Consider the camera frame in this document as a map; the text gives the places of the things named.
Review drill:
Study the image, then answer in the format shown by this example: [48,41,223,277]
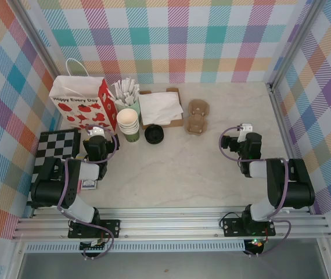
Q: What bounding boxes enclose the green paper cup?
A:
[119,126,141,135]
[116,109,139,128]
[118,123,141,133]

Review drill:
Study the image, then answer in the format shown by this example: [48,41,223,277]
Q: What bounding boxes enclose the white red paper gift bag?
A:
[48,58,119,133]

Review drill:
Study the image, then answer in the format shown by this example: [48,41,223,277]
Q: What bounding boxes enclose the black plastic cup lid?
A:
[144,132,165,145]
[145,124,164,141]

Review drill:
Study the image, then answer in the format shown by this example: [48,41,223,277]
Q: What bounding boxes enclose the brown pulp cup carrier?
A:
[184,99,211,135]

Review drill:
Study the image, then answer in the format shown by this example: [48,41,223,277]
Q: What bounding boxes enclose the blue playing card box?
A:
[80,177,99,191]

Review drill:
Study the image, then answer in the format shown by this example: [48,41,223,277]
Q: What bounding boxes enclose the black silver chessboard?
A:
[31,128,82,204]

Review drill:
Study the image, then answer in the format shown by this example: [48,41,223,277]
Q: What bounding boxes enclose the mint green holder cup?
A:
[115,97,142,123]

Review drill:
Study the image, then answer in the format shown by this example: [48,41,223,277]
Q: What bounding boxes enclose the white paper napkin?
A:
[138,92,184,126]

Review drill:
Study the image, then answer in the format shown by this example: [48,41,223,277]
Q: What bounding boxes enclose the white napkins on tray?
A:
[138,87,184,130]

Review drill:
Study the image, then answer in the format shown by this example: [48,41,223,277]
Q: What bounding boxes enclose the right circuit board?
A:
[245,238,265,249]

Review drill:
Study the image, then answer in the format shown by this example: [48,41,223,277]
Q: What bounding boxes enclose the circuit board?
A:
[80,240,108,251]
[245,238,265,249]

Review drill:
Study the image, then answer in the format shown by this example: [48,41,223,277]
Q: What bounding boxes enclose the left circuit board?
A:
[80,240,108,251]

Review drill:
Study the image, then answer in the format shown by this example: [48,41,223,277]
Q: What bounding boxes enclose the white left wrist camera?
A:
[87,126,106,137]

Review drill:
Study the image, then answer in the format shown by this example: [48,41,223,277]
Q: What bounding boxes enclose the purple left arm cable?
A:
[56,124,120,261]

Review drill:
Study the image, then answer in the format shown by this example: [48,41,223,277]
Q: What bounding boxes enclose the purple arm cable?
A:
[218,125,293,258]
[56,124,120,261]

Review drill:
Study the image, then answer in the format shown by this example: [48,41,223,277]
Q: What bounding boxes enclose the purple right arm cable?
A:
[218,125,293,258]

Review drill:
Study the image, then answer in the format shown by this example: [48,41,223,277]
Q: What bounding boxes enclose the aluminium side rail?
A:
[268,83,296,160]

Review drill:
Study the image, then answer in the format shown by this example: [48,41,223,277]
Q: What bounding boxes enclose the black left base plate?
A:
[68,219,121,239]

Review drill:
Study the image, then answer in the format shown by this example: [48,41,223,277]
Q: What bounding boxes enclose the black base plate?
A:
[222,217,276,238]
[68,219,121,239]

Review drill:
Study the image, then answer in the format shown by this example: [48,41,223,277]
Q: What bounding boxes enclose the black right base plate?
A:
[222,217,276,238]

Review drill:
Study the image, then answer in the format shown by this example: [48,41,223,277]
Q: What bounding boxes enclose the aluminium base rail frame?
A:
[11,208,331,241]

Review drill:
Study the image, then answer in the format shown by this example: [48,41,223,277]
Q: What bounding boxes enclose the aluminium corner post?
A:
[13,0,63,78]
[265,0,328,90]

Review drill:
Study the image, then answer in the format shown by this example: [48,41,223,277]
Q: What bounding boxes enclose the white slotted cable duct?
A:
[25,243,247,253]

